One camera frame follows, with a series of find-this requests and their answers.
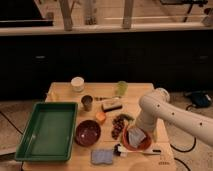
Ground grey towel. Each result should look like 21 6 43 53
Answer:
128 127 146 148

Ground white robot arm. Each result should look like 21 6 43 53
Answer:
135 88 213 147

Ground dark red bowl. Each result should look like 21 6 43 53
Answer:
75 120 101 147

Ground orange-red bowl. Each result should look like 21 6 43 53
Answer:
121 126 152 151

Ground green translucent cup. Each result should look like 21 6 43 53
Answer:
116 81 128 97

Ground metal cup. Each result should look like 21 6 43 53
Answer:
81 95 93 111

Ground white cup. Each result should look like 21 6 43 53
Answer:
71 77 84 92

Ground bunch of dark grapes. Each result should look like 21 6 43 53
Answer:
111 114 134 140

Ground wooden table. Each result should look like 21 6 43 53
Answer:
22 82 176 171

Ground blue sponge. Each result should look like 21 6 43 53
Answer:
91 149 113 165

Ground green plastic tray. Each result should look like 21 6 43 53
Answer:
15 102 78 162

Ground dark teal bag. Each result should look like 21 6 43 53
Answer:
184 91 212 108

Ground white handled dish brush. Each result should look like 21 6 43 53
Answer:
114 144 161 156

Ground black cable on floor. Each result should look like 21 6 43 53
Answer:
169 104 198 171

